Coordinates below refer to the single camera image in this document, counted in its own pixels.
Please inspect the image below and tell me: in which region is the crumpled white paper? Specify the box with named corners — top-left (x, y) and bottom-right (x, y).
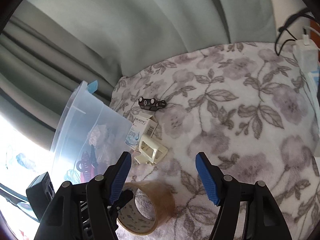
top-left (88, 125), bottom-right (109, 150)

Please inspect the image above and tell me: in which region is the black toy car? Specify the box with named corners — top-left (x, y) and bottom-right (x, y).
top-left (138, 96), bottom-right (167, 112)

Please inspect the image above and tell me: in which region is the floral fleece blanket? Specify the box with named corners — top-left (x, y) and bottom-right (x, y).
top-left (110, 42), bottom-right (319, 239)

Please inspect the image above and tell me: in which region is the black cable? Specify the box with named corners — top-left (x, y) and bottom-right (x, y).
top-left (274, 7), bottom-right (316, 57)

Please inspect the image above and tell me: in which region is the white blue medicine box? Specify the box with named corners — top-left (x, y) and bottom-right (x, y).
top-left (125, 113), bottom-right (158, 151)

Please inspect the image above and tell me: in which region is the grey green curtain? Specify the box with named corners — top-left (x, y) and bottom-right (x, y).
top-left (1, 0), bottom-right (276, 149)

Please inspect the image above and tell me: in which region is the brown packing tape roll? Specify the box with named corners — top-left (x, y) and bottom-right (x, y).
top-left (118, 181), bottom-right (175, 236)

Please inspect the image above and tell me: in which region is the cream plastic bracket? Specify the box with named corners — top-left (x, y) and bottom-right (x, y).
top-left (135, 134), bottom-right (168, 165)

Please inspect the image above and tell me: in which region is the white power adapter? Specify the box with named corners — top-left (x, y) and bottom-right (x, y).
top-left (293, 34), bottom-right (319, 73)

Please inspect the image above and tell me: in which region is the clear plastic storage bin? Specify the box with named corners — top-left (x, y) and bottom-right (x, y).
top-left (49, 81), bottom-right (132, 186)

